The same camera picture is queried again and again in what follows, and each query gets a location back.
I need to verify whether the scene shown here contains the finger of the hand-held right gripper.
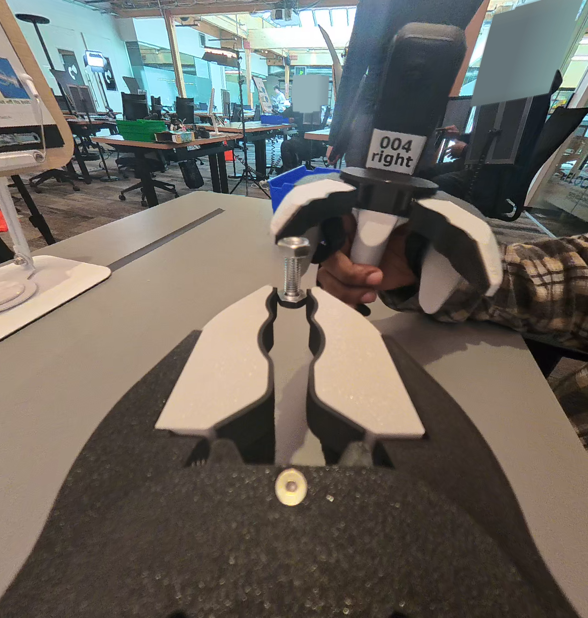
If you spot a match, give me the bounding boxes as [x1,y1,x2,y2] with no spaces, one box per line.
[270,174,357,264]
[410,197,503,314]

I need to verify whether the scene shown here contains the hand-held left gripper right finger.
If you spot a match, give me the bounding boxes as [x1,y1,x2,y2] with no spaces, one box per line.
[306,288,426,441]

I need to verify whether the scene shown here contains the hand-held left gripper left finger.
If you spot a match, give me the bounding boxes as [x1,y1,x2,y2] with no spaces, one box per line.
[155,285,277,441]

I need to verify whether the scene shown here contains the blue divided parts bin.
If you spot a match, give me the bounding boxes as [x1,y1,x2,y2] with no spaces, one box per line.
[269,166,343,213]

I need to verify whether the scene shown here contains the silver hex bolt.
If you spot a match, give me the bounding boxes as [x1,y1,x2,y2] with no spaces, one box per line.
[277,237,311,297]

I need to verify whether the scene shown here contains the person's right hand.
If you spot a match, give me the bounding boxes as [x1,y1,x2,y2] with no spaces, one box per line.
[317,212,420,317]

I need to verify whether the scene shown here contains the grey monitor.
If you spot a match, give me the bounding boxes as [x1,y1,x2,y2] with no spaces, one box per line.
[468,97,533,166]

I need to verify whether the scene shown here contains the wooden desk with black legs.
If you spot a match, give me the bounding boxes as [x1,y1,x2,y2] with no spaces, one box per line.
[90,131,237,208]
[198,121,295,179]

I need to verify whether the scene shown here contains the black office chair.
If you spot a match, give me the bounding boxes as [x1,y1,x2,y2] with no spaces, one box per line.
[118,154,179,201]
[487,70,588,222]

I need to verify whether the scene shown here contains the black tripod with softbox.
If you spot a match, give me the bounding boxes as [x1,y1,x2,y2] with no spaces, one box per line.
[202,46,271,199]

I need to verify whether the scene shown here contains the green plastic crate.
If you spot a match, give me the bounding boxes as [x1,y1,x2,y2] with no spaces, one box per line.
[116,119,167,142]

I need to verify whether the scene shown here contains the white tablet stand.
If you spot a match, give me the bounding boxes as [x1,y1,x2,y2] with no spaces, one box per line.
[0,176,112,348]

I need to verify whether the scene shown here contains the black easel legs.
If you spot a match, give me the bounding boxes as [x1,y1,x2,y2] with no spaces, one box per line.
[9,174,57,245]

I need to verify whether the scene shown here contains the wood-backed display board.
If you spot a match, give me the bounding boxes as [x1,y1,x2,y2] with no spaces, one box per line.
[0,0,75,180]

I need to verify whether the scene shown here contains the black floor lamp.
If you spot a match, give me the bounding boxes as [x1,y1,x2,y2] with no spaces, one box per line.
[16,14,65,97]

